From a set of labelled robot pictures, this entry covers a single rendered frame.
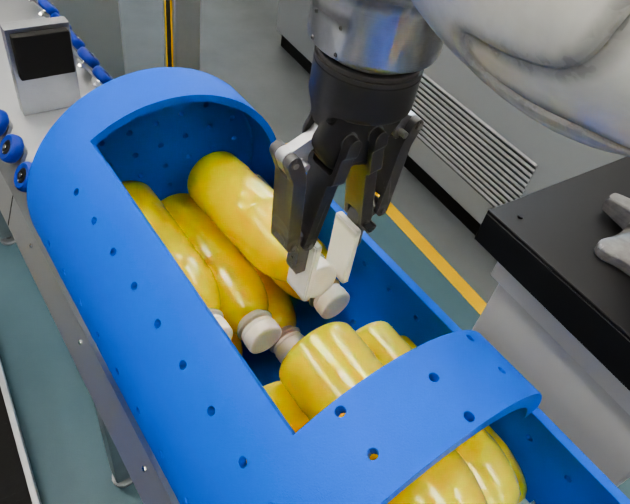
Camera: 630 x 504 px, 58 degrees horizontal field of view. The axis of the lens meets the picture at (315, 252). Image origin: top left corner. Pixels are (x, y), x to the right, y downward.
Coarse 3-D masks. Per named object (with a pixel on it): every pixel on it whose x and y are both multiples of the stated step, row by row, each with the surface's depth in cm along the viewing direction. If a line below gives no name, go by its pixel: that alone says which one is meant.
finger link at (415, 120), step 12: (408, 120) 45; (420, 120) 45; (408, 132) 45; (396, 144) 46; (408, 144) 46; (384, 156) 48; (396, 156) 47; (384, 168) 48; (396, 168) 48; (384, 180) 49; (396, 180) 49; (384, 192) 49; (384, 204) 50
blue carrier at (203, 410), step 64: (64, 128) 55; (128, 128) 61; (192, 128) 66; (256, 128) 70; (64, 192) 53; (64, 256) 54; (128, 256) 47; (384, 256) 58; (128, 320) 46; (192, 320) 42; (320, 320) 68; (384, 320) 62; (448, 320) 53; (128, 384) 47; (192, 384) 41; (256, 384) 38; (384, 384) 37; (448, 384) 37; (512, 384) 40; (192, 448) 40; (256, 448) 37; (320, 448) 35; (384, 448) 34; (448, 448) 34; (512, 448) 53; (576, 448) 46
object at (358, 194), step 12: (372, 132) 42; (384, 132) 42; (372, 144) 42; (384, 144) 43; (372, 156) 43; (360, 168) 46; (372, 168) 44; (348, 180) 48; (360, 180) 46; (372, 180) 46; (348, 192) 49; (360, 192) 47; (372, 192) 48; (348, 204) 50; (360, 204) 48; (372, 204) 49; (360, 216) 49; (372, 228) 50
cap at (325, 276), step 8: (320, 256) 55; (320, 264) 53; (328, 264) 54; (320, 272) 53; (328, 272) 54; (320, 280) 54; (328, 280) 55; (312, 288) 54; (320, 288) 55; (328, 288) 56; (312, 296) 55
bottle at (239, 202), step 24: (192, 168) 63; (216, 168) 62; (240, 168) 62; (192, 192) 63; (216, 192) 60; (240, 192) 59; (264, 192) 59; (216, 216) 60; (240, 216) 57; (264, 216) 56; (240, 240) 57; (264, 240) 55; (264, 264) 56
